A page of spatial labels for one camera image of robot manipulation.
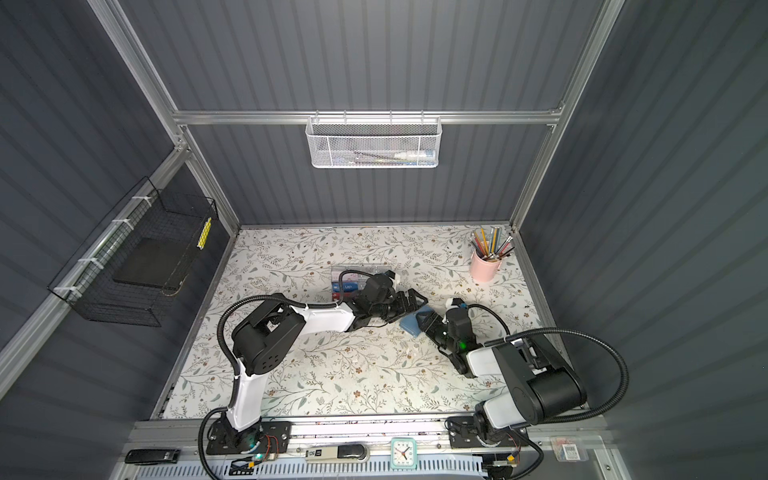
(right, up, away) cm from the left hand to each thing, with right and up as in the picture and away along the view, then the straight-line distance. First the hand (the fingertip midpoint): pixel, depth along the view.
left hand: (423, 306), depth 90 cm
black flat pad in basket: (-70, +14, -15) cm, 73 cm away
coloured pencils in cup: (+23, +19, +11) cm, 32 cm away
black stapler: (-66, -32, -21) cm, 76 cm away
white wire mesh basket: (-17, +57, +22) cm, 63 cm away
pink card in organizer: (-23, +9, -7) cm, 25 cm away
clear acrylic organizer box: (-19, +11, -2) cm, 22 cm away
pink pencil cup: (+22, +11, +13) cm, 28 cm away
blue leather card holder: (-4, -5, -1) cm, 6 cm away
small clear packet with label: (+32, -30, -21) cm, 49 cm away
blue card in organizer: (-24, +5, +7) cm, 25 cm away
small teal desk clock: (-7, -31, -21) cm, 38 cm away
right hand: (0, -5, +1) cm, 5 cm away
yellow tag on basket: (-62, +21, -7) cm, 66 cm away
